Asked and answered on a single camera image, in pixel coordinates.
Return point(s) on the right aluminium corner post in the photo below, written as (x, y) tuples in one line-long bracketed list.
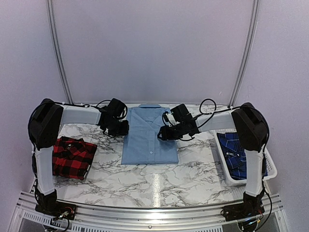
[(246, 53)]

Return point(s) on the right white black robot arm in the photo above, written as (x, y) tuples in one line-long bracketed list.
[(252, 131)]

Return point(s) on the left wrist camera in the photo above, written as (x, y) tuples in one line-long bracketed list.
[(124, 113)]

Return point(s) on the light blue long sleeve shirt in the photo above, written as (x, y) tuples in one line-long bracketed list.
[(141, 145)]

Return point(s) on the red black plaid folded shirt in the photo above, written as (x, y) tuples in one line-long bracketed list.
[(72, 158)]

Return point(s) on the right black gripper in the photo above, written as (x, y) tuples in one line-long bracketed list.
[(165, 134)]

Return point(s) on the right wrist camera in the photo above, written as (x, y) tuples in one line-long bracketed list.
[(166, 120)]

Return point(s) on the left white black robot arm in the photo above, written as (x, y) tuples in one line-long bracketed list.
[(43, 128)]

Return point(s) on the aluminium front frame rail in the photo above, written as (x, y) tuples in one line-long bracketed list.
[(96, 218)]

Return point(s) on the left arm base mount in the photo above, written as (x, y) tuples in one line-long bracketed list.
[(60, 209)]

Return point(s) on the blue plaid shirt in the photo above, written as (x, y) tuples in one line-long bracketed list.
[(234, 155)]

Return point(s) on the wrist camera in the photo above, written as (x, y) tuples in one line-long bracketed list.
[(124, 113), (166, 120)]

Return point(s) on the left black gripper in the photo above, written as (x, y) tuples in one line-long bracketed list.
[(124, 131)]

